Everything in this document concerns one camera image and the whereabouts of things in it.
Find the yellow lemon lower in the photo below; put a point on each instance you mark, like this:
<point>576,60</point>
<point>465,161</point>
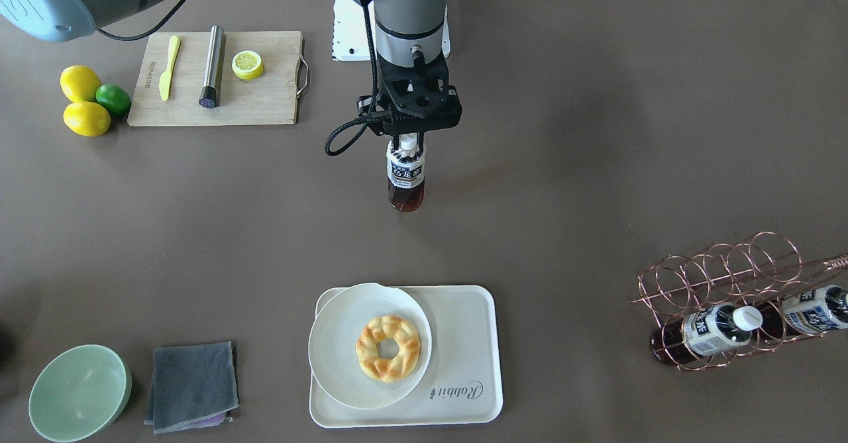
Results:
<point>88,119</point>

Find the cream rectangular serving tray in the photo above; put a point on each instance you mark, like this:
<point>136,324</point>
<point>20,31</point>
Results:
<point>462,382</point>

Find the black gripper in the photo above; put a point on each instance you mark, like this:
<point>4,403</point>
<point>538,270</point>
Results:
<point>400,142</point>

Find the green lime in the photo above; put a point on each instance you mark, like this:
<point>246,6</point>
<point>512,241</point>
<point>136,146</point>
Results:
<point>114,98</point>

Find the steel muddler black tip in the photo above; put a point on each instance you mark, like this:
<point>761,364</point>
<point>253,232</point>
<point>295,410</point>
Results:
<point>210,95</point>

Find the wooden cutting board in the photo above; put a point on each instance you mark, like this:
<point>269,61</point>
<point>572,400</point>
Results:
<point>270,99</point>

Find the tea bottle back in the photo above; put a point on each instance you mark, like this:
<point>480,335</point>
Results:
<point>811,312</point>

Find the yellow lemon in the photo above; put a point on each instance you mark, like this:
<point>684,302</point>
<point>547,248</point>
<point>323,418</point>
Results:
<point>88,119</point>
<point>79,83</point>

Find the grey folded cloth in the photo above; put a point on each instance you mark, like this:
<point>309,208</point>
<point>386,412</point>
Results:
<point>192,387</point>

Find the half lemon slice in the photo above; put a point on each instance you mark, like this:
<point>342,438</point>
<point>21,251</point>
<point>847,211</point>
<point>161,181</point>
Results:
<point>247,65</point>

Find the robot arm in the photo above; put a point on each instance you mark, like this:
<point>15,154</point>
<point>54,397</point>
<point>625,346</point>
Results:
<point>65,20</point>

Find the tea bottle front rack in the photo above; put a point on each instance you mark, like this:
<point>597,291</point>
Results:
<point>712,331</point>

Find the copper wire bottle rack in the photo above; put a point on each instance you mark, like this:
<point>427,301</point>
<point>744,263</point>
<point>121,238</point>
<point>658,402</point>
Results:
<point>757,270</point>

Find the tea bottle white cap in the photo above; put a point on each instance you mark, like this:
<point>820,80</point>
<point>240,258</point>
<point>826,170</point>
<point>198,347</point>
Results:
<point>406,175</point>

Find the mint green bowl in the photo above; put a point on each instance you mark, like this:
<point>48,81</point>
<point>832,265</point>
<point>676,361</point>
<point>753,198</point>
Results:
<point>79,393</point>

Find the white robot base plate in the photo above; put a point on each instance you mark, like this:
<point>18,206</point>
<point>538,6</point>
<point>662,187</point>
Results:
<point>344,39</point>

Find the yellow plastic knife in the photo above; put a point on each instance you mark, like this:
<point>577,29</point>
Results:
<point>165,80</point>

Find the yellow lemon upper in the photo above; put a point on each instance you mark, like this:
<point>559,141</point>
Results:
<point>79,83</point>

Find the round cream plate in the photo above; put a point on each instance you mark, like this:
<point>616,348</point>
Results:
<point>370,346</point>

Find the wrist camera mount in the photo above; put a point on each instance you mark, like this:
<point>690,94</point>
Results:
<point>405,106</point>

